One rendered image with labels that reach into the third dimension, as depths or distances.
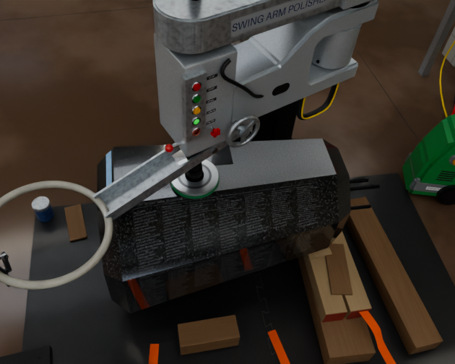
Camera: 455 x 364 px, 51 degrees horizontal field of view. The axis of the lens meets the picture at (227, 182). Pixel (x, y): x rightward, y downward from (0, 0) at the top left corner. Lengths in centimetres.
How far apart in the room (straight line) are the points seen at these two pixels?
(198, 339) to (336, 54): 149
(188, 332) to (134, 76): 219
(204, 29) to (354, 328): 174
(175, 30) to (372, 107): 266
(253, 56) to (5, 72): 272
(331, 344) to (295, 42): 150
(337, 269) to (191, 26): 162
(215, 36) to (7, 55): 304
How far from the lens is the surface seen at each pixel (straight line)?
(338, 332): 260
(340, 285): 258
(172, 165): 197
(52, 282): 178
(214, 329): 251
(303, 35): 180
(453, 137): 312
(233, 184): 210
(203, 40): 148
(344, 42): 200
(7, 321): 285
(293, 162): 223
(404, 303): 281
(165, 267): 212
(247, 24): 155
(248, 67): 177
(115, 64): 408
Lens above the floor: 247
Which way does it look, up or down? 51 degrees down
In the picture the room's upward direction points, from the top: 5 degrees clockwise
